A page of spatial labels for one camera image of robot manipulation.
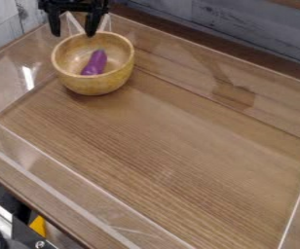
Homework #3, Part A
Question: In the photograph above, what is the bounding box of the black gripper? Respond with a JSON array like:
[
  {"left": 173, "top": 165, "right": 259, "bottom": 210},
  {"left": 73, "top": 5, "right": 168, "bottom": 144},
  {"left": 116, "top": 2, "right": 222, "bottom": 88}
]
[{"left": 38, "top": 0, "right": 109, "bottom": 37}]

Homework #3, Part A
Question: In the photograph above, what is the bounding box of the purple toy eggplant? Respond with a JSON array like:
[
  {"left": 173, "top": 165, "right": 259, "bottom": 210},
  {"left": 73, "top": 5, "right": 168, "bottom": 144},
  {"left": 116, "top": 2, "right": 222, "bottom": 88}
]
[{"left": 81, "top": 50, "right": 108, "bottom": 76}]

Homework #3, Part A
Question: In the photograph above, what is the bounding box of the brown wooden bowl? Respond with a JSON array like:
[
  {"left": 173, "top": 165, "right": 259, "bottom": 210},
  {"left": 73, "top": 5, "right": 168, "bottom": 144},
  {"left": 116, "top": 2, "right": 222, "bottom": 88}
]
[{"left": 51, "top": 31, "right": 136, "bottom": 95}]

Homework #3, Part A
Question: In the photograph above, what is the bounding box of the yellow black equipment base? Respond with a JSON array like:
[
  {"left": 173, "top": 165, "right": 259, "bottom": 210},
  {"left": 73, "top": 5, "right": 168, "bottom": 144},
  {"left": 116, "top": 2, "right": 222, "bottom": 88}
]
[{"left": 9, "top": 215, "right": 63, "bottom": 249}]

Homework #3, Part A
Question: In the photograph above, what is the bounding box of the clear acrylic tray wall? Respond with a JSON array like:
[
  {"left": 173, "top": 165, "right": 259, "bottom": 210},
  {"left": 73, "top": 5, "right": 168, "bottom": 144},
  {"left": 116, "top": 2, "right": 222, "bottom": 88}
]
[{"left": 0, "top": 15, "right": 300, "bottom": 249}]

